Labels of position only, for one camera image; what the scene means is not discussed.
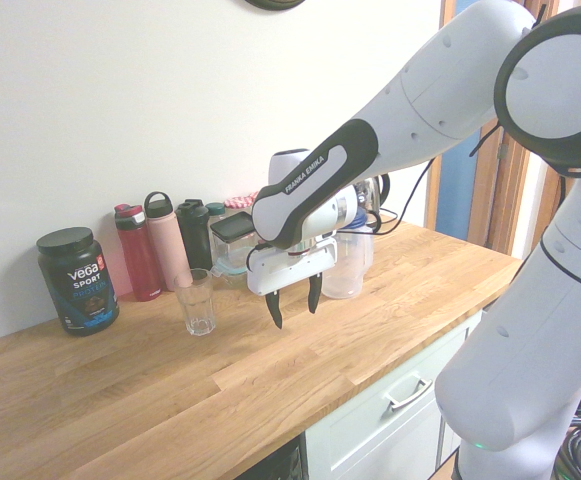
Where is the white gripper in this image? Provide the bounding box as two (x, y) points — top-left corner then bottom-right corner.
(247, 235), (339, 330)

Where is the clear plastic pitcher blue lid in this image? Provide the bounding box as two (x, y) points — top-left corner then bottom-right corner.
(319, 207), (376, 301)

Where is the pink water bottle black cap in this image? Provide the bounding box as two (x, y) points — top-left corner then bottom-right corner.
(143, 191), (193, 292)

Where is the red water bottle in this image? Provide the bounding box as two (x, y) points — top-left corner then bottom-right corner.
(113, 202), (164, 303)

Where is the glass container teal lid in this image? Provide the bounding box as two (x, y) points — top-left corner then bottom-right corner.
(211, 252), (251, 290)

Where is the square container black lid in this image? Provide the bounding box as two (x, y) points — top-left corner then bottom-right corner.
(209, 210), (257, 269)

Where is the clear faceted drinking glass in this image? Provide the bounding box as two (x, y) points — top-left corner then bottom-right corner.
(172, 267), (220, 338)

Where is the tall jar red checkered lid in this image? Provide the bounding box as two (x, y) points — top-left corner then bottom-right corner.
(223, 191), (262, 214)

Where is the black shaker bottle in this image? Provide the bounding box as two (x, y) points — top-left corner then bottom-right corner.
(175, 198), (215, 272)

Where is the glass jar green lid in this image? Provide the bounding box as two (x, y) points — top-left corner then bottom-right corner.
(204, 201), (229, 266)

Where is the steel electric kettle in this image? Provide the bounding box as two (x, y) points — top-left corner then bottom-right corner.
(353, 172), (393, 222)

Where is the pale cabinet front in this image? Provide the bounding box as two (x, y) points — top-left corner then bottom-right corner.
(303, 308), (486, 480)

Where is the black dishwasher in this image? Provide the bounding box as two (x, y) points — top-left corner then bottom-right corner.
(229, 432), (311, 480)

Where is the black Vega protein tub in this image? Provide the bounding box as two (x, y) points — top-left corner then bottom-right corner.
(36, 226), (121, 338)

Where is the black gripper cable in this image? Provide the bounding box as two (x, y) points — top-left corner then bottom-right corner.
(246, 241), (268, 272)

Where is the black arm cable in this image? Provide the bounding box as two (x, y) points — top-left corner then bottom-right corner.
(342, 117), (502, 237)

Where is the silver drawer handle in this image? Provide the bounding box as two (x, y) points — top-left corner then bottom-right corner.
(383, 375), (434, 413)

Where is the wooden door frame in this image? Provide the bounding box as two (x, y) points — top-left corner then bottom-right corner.
(423, 0), (571, 259)

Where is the black round wall clock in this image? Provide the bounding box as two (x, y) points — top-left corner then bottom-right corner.
(243, 0), (307, 11)

